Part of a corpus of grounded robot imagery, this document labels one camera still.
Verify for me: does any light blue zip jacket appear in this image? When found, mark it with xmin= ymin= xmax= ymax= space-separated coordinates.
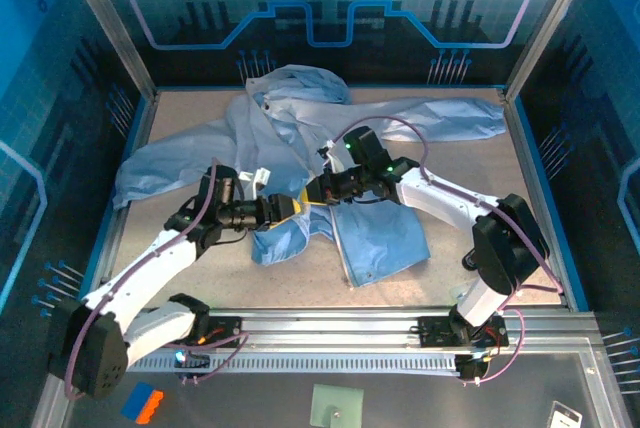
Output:
xmin=112 ymin=63 xmax=507 ymax=289

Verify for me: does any pale green square plate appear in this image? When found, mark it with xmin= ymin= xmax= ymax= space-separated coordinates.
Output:
xmin=309 ymin=383 xmax=365 ymax=428

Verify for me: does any blue and orange block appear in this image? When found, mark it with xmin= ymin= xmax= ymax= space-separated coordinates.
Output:
xmin=120 ymin=381 xmax=166 ymax=425

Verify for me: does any white black label card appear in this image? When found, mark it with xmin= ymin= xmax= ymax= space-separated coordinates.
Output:
xmin=545 ymin=400 xmax=584 ymax=428

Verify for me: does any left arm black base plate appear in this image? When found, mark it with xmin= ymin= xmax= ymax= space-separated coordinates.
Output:
xmin=198 ymin=315 xmax=245 ymax=349

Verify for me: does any aluminium mounting rail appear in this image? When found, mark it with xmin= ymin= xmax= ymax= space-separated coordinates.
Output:
xmin=207 ymin=306 xmax=597 ymax=350

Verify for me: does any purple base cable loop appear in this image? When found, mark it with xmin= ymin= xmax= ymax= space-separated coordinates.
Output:
xmin=167 ymin=331 xmax=250 ymax=385
xmin=462 ymin=308 xmax=525 ymax=387

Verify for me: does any white slotted cable duct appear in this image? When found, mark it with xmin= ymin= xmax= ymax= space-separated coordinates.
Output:
xmin=127 ymin=351 xmax=462 ymax=377

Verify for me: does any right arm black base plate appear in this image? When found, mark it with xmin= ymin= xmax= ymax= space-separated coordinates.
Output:
xmin=417 ymin=315 xmax=510 ymax=349

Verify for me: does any aluminium frame post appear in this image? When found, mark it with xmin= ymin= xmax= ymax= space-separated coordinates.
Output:
xmin=503 ymin=0 xmax=602 ymax=104
xmin=56 ymin=0 xmax=159 ymax=102

